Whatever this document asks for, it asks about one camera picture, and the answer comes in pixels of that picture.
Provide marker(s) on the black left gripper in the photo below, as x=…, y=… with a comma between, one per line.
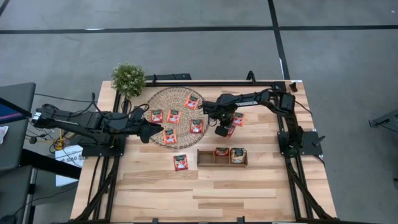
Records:
x=135, y=127

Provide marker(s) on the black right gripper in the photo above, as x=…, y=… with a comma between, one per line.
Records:
x=222, y=130

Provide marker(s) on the red strawberry tea packet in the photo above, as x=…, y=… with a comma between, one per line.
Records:
x=196, y=126
x=180, y=162
x=157, y=116
x=232, y=131
x=221, y=151

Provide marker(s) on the beige vanilla tea packet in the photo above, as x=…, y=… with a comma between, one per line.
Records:
x=238, y=155

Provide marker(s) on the wooden tea organiser box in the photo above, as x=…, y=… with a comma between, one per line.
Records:
x=205, y=158

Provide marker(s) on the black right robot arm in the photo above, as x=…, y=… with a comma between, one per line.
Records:
x=267, y=99

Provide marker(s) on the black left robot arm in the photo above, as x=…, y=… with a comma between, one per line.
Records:
x=77, y=123

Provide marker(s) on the orange peach tea packet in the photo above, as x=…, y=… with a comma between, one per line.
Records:
x=240, y=119
x=173, y=116
x=192, y=102
x=169, y=136

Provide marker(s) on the round woven placemat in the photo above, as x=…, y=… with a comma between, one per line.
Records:
x=174, y=99

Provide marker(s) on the green plant in black pot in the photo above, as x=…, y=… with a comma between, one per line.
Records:
x=128, y=79

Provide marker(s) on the black bar behind table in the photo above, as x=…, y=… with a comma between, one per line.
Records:
x=169, y=76

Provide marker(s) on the small brown clip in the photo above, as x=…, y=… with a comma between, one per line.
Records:
x=293, y=87

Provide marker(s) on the white paper sheet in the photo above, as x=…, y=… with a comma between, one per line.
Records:
x=70, y=155

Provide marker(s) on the dark grey desk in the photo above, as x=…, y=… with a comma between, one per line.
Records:
x=18, y=93

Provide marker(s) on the laptop with blue screen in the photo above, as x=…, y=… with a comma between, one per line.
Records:
x=9, y=113

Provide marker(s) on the white cloth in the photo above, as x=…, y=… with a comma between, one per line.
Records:
x=2, y=133

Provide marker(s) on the black stand foot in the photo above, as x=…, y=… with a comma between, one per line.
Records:
x=385, y=119

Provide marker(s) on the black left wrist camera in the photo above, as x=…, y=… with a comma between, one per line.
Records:
x=138, y=114

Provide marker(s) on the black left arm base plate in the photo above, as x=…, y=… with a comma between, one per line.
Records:
x=99, y=152

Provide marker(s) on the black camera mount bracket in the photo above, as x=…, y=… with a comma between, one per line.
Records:
x=251, y=76

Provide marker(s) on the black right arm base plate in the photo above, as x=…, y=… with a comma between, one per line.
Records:
x=311, y=143

